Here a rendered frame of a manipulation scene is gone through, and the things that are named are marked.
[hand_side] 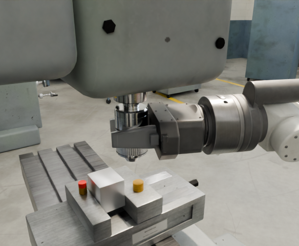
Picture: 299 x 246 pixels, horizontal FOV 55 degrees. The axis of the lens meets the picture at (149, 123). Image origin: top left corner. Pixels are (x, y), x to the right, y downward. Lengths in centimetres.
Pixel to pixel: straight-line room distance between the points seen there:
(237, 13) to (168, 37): 969
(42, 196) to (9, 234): 147
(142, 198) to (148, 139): 21
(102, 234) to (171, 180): 23
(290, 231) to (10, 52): 220
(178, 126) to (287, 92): 16
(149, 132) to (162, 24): 15
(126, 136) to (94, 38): 16
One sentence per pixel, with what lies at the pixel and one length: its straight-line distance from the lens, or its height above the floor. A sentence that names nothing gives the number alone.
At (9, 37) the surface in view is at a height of 138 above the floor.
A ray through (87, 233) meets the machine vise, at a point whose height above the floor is 102.
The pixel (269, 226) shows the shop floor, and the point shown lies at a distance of 228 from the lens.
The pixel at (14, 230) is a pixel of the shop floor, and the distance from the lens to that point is 229.
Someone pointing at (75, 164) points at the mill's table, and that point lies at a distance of 93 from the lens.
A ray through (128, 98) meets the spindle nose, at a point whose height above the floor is 129.
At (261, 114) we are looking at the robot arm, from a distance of 43.
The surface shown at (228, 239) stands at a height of 75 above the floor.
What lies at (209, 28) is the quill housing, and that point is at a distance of 32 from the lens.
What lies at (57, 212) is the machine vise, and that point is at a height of 102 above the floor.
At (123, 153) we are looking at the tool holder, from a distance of 40.
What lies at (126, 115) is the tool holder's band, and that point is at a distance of 38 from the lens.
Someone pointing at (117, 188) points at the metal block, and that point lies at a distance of 56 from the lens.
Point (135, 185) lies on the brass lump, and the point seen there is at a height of 107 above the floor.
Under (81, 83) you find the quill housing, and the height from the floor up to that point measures 133.
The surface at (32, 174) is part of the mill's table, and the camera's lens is 92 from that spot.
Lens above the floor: 139
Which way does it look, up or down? 21 degrees down
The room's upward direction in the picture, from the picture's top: straight up
